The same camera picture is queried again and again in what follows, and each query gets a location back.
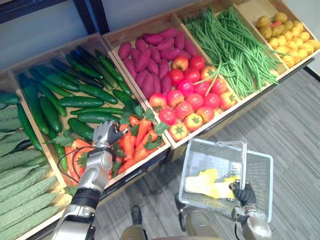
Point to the dark robot left foot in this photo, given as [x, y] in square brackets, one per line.
[136, 215]

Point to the green long beans pile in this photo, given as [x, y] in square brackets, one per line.
[232, 45]

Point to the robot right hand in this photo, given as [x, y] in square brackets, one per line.
[246, 195]

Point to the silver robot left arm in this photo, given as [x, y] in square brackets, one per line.
[91, 175]

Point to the single stray green bean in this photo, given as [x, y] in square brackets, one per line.
[214, 80]

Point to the silver robot leg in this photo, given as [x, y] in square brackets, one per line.
[133, 232]
[197, 222]

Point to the grey plastic shopping basket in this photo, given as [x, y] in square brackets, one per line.
[212, 155]

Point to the silver robot right leg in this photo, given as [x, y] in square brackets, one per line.
[197, 222]

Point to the small orange carrot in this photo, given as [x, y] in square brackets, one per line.
[275, 24]

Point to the pale green bitter gourd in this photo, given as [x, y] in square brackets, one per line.
[27, 217]
[12, 140]
[27, 188]
[27, 203]
[10, 125]
[8, 113]
[17, 231]
[20, 160]
[22, 175]

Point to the yellow-white napa cabbage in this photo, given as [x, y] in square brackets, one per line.
[222, 190]
[200, 182]

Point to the purple sweet potato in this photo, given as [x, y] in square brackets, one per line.
[166, 85]
[135, 55]
[153, 66]
[179, 40]
[124, 50]
[191, 47]
[141, 45]
[143, 60]
[157, 85]
[148, 87]
[163, 68]
[185, 55]
[165, 43]
[141, 78]
[153, 39]
[154, 53]
[130, 68]
[170, 54]
[170, 32]

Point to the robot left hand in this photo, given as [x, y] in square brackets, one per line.
[102, 132]

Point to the silver robot left leg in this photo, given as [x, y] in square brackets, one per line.
[133, 232]

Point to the orange carrot with leaves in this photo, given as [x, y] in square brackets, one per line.
[135, 160]
[123, 128]
[78, 143]
[133, 120]
[148, 137]
[73, 165]
[128, 145]
[142, 130]

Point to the red tomato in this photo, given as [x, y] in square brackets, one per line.
[158, 101]
[193, 122]
[219, 86]
[194, 101]
[202, 88]
[205, 114]
[208, 73]
[180, 63]
[175, 98]
[183, 110]
[185, 88]
[167, 116]
[227, 100]
[197, 62]
[192, 75]
[178, 131]
[211, 100]
[175, 76]

